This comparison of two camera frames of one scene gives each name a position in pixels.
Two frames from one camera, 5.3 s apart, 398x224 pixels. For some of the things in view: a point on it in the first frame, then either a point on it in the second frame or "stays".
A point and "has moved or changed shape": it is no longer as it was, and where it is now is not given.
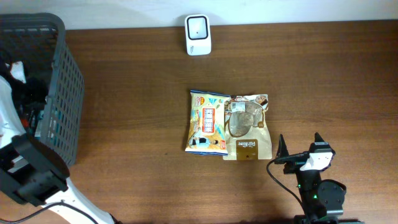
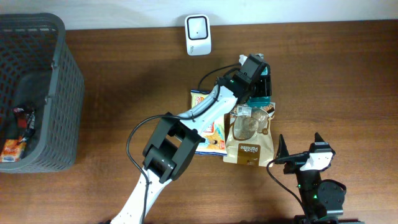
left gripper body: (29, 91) to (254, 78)
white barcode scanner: (198, 34) stays
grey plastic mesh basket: (37, 42) stays
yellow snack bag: (207, 132) stays
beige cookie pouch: (247, 134) has moved or changed shape
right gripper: (282, 150) stays
